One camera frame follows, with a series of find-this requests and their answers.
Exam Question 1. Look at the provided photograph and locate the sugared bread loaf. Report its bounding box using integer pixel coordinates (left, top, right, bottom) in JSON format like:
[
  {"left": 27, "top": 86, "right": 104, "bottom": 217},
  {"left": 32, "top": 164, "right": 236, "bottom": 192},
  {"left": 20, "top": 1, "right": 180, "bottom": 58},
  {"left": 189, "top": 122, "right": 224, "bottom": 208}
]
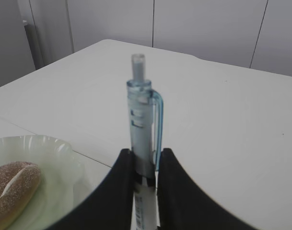
[{"left": 0, "top": 161, "right": 41, "bottom": 230}]

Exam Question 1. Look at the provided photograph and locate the green wavy glass plate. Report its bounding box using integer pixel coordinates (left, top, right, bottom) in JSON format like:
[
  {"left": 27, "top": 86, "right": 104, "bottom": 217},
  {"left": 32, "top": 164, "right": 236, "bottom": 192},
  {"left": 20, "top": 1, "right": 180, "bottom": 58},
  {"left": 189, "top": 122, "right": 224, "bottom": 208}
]
[{"left": 0, "top": 135, "right": 88, "bottom": 230}]

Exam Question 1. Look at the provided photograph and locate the blue grip pen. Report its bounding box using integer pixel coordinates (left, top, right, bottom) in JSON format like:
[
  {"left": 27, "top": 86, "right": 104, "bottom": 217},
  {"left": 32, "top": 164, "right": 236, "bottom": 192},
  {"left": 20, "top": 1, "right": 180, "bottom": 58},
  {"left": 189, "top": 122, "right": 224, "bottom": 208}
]
[{"left": 127, "top": 54, "right": 164, "bottom": 230}]

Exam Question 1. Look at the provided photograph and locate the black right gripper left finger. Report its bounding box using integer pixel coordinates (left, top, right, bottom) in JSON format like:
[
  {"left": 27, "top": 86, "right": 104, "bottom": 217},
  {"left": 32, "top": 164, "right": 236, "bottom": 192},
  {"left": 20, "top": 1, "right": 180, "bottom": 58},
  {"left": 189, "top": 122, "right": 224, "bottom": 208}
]
[{"left": 48, "top": 149, "right": 134, "bottom": 230}]

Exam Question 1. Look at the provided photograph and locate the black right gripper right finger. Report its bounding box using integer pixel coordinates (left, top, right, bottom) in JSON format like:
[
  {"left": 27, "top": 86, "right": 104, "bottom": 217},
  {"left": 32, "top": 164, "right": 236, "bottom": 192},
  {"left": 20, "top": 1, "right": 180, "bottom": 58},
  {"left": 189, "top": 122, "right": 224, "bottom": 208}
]
[{"left": 157, "top": 148, "right": 253, "bottom": 230}]

